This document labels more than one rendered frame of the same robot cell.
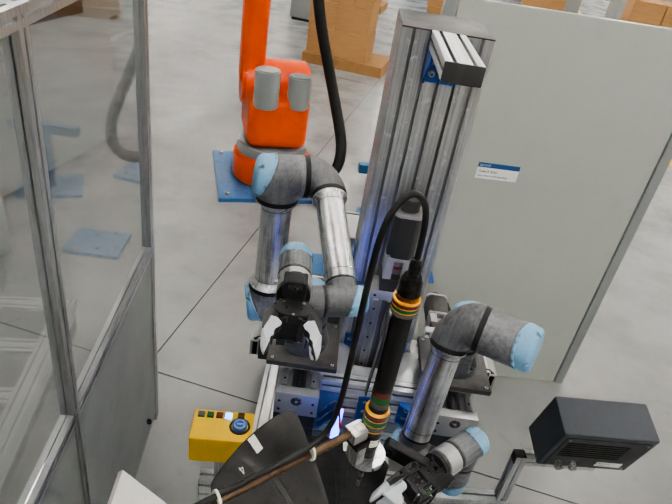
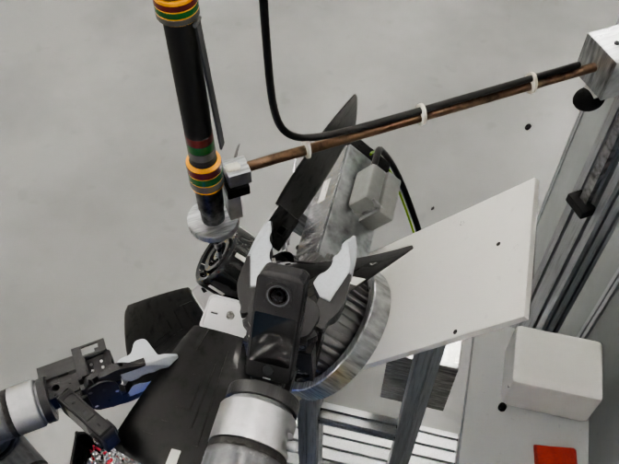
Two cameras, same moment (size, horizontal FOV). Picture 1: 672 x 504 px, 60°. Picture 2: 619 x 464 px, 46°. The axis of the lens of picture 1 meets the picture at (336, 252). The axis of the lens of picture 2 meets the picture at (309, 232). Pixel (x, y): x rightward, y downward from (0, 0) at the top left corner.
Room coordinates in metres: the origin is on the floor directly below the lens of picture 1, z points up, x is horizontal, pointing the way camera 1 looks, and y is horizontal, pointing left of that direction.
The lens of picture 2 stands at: (1.23, 0.21, 2.24)
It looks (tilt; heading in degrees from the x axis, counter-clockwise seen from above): 53 degrees down; 200
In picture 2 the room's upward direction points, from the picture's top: straight up
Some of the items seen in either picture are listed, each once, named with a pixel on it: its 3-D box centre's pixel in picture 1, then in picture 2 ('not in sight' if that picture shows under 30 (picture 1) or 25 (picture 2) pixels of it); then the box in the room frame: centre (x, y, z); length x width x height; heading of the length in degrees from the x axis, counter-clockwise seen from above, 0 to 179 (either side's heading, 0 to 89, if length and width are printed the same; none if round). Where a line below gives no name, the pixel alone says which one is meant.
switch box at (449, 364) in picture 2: not in sight; (420, 365); (0.45, 0.19, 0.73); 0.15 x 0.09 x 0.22; 96
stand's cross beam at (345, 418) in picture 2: not in sight; (357, 421); (0.55, 0.09, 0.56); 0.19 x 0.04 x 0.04; 96
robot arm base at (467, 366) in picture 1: (457, 351); not in sight; (1.47, -0.44, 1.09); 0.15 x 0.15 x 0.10
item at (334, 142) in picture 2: (212, 502); (425, 115); (0.51, 0.11, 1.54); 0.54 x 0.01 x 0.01; 131
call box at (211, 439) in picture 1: (221, 437); not in sight; (1.03, 0.22, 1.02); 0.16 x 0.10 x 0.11; 96
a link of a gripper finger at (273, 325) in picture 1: (267, 342); (340, 281); (0.82, 0.10, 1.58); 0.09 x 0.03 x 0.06; 165
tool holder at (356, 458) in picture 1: (365, 440); (217, 197); (0.70, -0.11, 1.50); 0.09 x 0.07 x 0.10; 131
